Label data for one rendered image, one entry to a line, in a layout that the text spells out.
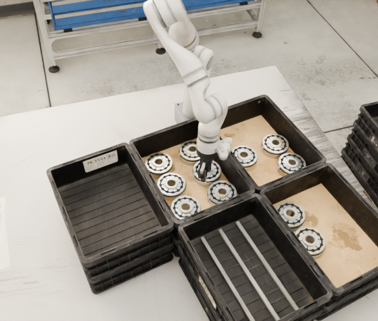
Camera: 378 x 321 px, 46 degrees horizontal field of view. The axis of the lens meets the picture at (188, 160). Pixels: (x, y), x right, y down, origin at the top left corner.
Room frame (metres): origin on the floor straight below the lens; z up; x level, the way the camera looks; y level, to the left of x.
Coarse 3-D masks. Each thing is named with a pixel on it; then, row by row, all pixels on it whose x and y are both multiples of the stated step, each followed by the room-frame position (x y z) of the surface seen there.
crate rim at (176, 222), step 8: (192, 120) 1.19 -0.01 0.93; (168, 128) 1.15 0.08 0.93; (144, 136) 1.10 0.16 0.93; (232, 160) 1.00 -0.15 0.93; (144, 168) 0.95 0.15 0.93; (240, 176) 0.94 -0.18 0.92; (152, 184) 0.89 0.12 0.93; (248, 184) 0.90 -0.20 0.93; (160, 192) 0.85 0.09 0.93; (248, 192) 0.87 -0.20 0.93; (232, 200) 0.83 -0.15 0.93; (168, 208) 0.80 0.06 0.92; (208, 208) 0.80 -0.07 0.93; (216, 208) 0.80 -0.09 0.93; (192, 216) 0.77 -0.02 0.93; (176, 224) 0.74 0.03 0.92
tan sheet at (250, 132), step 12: (252, 120) 1.31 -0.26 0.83; (264, 120) 1.31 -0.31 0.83; (228, 132) 1.23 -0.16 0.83; (240, 132) 1.24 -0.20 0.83; (252, 132) 1.24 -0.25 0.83; (264, 132) 1.24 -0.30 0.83; (276, 132) 1.24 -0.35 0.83; (240, 144) 1.17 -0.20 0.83; (252, 144) 1.18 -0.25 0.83; (264, 156) 1.11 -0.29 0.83; (264, 168) 1.05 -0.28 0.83; (276, 168) 1.06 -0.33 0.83; (264, 180) 1.00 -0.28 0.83
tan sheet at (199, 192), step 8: (168, 152) 1.12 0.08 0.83; (176, 152) 1.12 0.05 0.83; (144, 160) 1.07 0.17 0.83; (176, 160) 1.08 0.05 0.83; (176, 168) 1.04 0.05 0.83; (184, 168) 1.04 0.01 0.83; (192, 168) 1.04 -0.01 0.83; (184, 176) 1.00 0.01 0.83; (192, 176) 1.00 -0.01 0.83; (224, 176) 1.01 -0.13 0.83; (192, 184) 0.97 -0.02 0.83; (192, 192) 0.93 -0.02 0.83; (200, 192) 0.93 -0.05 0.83; (200, 200) 0.90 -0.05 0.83
